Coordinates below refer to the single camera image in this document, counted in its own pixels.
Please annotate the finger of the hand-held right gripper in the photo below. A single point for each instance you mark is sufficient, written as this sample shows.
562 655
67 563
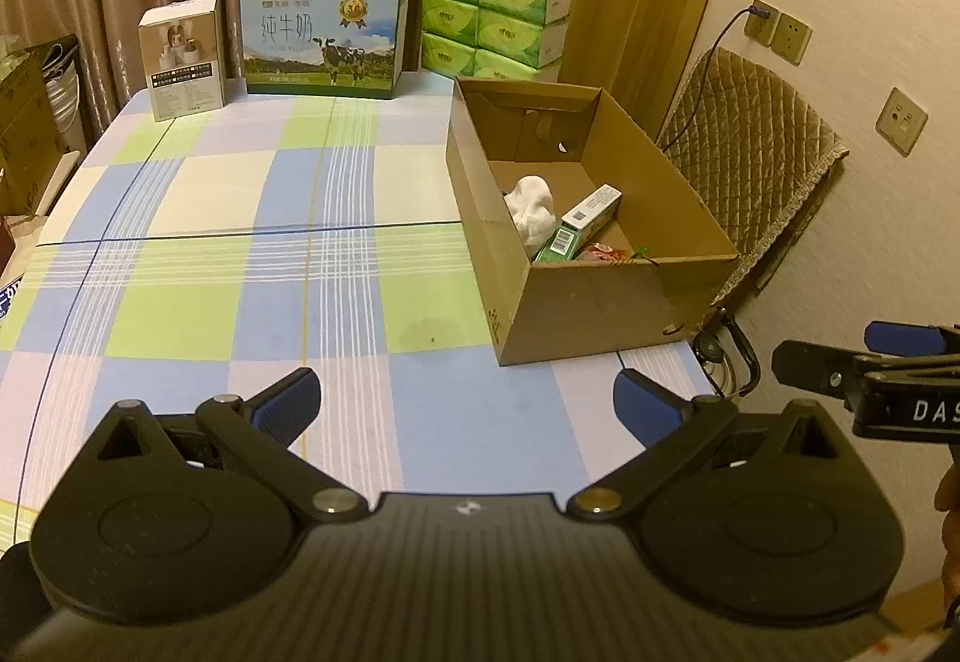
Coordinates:
904 336
814 366

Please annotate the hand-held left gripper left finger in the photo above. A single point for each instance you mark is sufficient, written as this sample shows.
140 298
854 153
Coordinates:
289 401

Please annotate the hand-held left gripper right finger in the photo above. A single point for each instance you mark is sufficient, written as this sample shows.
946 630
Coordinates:
645 405

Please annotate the brown cardboard box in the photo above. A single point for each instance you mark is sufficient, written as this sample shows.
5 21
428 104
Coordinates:
600 311

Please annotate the red snack packet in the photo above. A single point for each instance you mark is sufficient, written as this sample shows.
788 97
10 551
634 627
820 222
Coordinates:
600 251

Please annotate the white and green medicine box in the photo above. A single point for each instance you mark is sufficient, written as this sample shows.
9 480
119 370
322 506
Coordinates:
592 208

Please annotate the white cloth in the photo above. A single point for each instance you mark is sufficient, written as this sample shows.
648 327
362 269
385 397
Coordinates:
532 205

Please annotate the person's right hand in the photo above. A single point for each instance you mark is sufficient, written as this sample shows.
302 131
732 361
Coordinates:
949 519

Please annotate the black headset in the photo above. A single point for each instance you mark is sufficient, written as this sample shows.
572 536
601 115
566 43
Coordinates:
709 343

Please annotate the checked tablecloth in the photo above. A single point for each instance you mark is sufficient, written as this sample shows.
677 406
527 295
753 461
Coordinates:
225 295

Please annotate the chair with quilted cover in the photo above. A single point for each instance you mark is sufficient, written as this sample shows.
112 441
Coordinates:
750 145

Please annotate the small white appliance box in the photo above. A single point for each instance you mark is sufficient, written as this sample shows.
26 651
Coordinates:
184 70

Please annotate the blue milk gift box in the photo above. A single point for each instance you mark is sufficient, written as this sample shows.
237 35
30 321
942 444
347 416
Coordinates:
315 40

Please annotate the white bucket stack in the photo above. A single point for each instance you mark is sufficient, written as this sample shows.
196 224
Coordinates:
67 107

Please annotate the tall brown cardboard carton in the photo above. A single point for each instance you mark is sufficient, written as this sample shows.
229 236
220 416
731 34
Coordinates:
22 137

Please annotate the stack of green tissue packs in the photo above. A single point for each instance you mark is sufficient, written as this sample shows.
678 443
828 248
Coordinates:
487 10

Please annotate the beige wall socket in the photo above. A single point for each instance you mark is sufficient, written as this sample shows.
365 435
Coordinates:
902 118
793 38
765 25

